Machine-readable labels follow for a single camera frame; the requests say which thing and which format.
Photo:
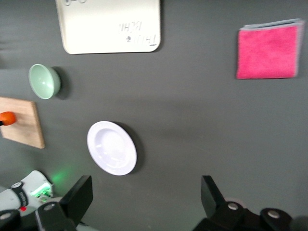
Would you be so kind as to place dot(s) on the white round plate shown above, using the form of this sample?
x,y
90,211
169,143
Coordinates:
x,y
111,148

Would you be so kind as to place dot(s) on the cream bear print tray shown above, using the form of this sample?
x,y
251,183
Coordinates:
x,y
103,26

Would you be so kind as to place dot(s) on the wooden cutting board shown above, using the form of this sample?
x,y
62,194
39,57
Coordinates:
x,y
24,125

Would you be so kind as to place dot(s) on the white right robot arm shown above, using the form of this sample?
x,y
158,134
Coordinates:
x,y
36,180

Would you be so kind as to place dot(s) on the orange fruit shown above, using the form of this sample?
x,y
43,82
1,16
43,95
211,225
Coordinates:
x,y
8,118

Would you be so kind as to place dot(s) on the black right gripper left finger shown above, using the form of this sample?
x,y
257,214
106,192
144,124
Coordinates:
x,y
79,197

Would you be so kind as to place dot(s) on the dark grey table cover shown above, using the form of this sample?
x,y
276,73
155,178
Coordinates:
x,y
192,120

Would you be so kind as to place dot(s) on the pink folded cloth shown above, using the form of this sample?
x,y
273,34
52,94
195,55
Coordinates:
x,y
267,53

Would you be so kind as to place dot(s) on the pale green bowl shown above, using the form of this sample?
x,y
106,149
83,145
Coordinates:
x,y
43,81

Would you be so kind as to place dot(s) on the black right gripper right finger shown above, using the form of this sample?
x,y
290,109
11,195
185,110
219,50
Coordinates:
x,y
213,197

